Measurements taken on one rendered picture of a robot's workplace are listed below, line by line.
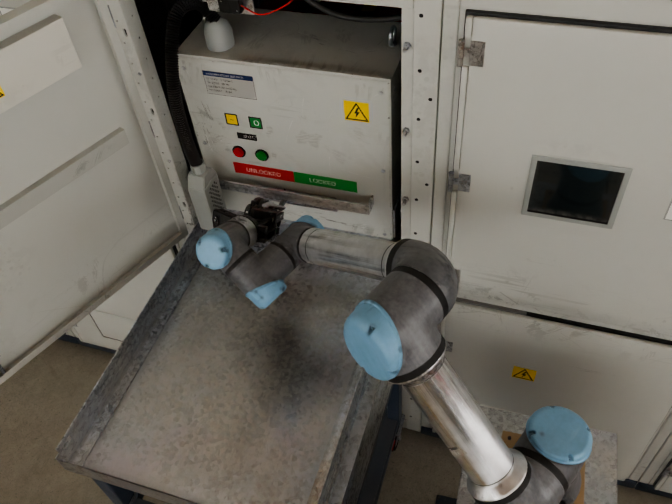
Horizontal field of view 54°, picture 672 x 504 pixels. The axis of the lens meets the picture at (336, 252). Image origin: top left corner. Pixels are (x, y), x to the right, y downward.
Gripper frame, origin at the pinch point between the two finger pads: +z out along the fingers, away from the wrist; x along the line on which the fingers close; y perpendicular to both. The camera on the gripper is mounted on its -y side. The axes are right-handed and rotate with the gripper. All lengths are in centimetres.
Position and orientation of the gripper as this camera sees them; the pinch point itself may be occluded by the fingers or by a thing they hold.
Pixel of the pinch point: (270, 208)
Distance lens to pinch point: 162.8
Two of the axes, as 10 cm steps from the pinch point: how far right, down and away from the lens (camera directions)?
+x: 0.9, -9.4, -3.4
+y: 9.5, 1.8, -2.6
